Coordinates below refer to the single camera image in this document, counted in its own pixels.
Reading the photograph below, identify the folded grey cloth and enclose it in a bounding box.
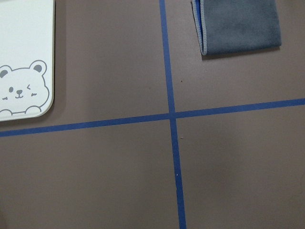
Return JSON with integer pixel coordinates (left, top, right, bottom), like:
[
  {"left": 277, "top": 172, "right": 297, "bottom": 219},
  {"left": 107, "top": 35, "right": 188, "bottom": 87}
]
[{"left": 192, "top": 0, "right": 282, "bottom": 56}]

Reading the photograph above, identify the cream bear print tray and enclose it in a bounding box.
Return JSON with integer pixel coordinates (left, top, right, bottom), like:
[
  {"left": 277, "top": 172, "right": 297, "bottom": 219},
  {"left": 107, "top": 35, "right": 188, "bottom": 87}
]
[{"left": 0, "top": 0, "right": 55, "bottom": 122}]

